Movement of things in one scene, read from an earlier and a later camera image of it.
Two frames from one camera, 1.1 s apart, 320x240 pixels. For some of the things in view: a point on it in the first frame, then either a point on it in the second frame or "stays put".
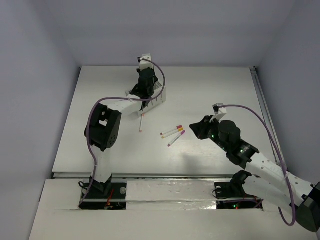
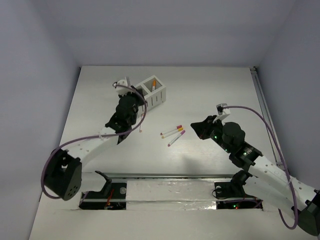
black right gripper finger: x=201 y=129 stays put
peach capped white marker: x=142 y=116 stays put
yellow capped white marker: x=180 y=129 stays put
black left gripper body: x=139 y=90 → x=136 y=94
